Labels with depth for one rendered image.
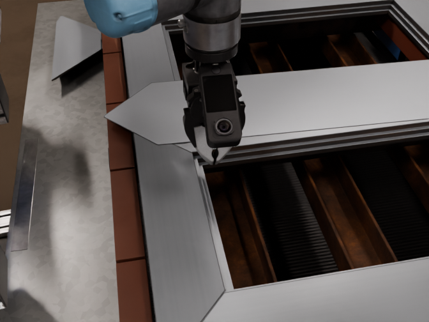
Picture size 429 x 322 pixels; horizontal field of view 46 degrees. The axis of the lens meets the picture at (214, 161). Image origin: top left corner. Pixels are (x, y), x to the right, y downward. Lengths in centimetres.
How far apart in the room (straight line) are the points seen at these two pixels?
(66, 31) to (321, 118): 79
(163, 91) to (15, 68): 185
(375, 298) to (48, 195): 63
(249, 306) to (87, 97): 76
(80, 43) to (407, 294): 101
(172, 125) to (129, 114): 8
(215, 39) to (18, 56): 225
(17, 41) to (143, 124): 215
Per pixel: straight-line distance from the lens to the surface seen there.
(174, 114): 90
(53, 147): 113
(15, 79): 267
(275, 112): 91
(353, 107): 95
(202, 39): 65
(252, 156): 84
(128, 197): 79
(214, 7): 63
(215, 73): 68
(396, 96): 100
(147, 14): 56
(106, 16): 56
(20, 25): 313
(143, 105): 92
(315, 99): 95
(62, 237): 95
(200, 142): 76
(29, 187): 105
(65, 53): 136
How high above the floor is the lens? 140
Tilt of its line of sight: 43 degrees down
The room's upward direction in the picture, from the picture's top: straight up
